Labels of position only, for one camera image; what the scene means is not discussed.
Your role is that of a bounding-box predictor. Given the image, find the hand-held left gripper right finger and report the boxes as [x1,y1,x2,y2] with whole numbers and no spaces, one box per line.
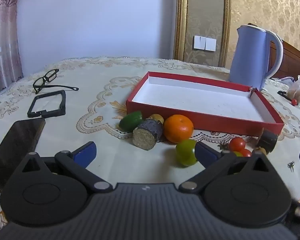
[179,142,272,193]

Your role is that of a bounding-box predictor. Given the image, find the white wall switch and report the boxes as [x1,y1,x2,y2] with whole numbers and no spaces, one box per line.
[193,35,217,51]

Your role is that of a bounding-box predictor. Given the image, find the black smartphone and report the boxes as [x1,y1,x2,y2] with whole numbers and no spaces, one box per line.
[0,117,46,190]

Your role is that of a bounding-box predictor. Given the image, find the black rectangular frame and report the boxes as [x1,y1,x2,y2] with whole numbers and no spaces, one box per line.
[27,90,66,118]

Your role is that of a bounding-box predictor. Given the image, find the round green fruit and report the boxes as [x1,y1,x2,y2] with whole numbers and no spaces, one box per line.
[175,139,198,167]

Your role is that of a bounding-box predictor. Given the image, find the pink patterned curtain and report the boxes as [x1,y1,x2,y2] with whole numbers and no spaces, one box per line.
[0,0,24,98]

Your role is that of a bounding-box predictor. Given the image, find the oval green fruit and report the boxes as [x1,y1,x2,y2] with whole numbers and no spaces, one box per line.
[119,111,143,132]

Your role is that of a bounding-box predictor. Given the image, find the blue electric kettle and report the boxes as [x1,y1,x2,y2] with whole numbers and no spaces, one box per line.
[229,24,284,92]

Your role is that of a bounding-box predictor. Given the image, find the gold framed mirror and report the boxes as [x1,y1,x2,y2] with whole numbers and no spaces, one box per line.
[174,0,232,68]

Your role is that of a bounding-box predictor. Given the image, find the orange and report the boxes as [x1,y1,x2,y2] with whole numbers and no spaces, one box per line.
[164,114,194,144]

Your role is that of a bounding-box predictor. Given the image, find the wooden headboard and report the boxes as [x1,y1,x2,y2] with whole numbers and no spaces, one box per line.
[269,40,300,79]

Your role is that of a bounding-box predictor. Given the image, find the small yellow fruit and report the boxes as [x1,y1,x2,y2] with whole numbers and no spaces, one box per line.
[149,114,165,125]

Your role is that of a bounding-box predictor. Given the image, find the black eyeglasses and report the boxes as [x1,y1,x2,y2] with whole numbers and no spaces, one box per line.
[32,69,79,94]

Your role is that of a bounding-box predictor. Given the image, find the black hair tie red bead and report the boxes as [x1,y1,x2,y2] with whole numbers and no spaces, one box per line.
[277,90,298,105]

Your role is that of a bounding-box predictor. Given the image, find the red cardboard box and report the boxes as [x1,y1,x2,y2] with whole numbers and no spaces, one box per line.
[126,71,285,136]

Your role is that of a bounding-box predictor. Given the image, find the dark purple sugarcane piece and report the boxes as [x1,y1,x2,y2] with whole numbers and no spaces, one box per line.
[132,119,164,151]
[257,128,278,153]

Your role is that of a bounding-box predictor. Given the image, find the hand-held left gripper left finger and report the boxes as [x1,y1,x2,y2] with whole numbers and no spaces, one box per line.
[21,142,113,193]

